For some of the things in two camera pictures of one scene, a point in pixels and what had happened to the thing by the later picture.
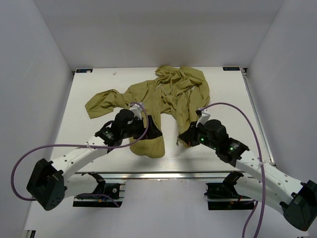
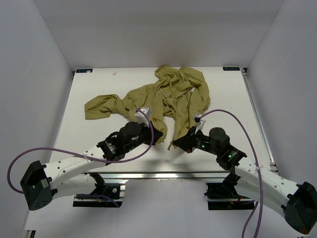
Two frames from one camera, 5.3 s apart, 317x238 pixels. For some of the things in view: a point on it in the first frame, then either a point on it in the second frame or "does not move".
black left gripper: [152, 131] → [157, 134]
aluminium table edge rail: [79, 175] does not move
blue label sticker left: [83, 70] does not move
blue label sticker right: [231, 68] does not move
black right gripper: [188, 137] → [187, 142]
